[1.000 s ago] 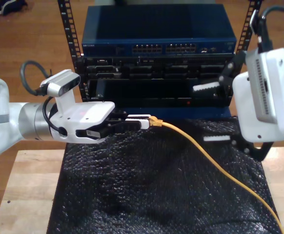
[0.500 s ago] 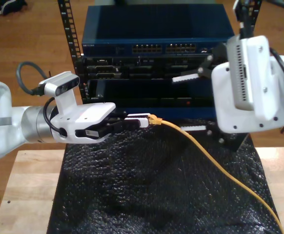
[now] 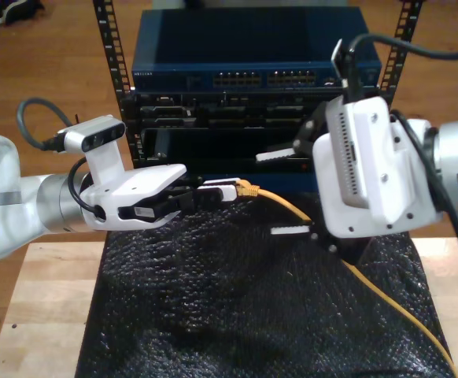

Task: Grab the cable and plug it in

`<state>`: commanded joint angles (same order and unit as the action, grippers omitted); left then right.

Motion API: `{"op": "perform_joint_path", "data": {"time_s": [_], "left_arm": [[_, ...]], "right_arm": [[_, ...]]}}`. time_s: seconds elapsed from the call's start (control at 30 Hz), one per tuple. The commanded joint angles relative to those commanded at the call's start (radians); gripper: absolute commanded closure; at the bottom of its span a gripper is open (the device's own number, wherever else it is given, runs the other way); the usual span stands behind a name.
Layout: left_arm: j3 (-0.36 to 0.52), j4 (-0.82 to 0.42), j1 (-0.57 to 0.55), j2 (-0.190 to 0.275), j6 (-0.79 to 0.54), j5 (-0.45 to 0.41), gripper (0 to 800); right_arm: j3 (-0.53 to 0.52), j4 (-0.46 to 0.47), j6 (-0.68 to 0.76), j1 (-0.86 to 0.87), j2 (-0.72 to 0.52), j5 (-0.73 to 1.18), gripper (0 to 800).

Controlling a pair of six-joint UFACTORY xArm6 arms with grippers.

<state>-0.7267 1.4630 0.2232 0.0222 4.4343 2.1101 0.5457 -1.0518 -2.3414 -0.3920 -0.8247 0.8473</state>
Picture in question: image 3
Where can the black rack server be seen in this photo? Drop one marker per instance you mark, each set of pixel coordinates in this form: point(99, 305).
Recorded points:
point(233, 112)

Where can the black bubble wrap mat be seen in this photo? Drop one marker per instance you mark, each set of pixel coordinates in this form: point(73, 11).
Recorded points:
point(213, 315)

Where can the blue network switch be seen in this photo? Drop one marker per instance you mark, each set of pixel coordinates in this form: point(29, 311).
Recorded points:
point(252, 39)

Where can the black perforated rack post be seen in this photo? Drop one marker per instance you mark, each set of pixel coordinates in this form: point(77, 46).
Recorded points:
point(111, 39)
point(404, 23)

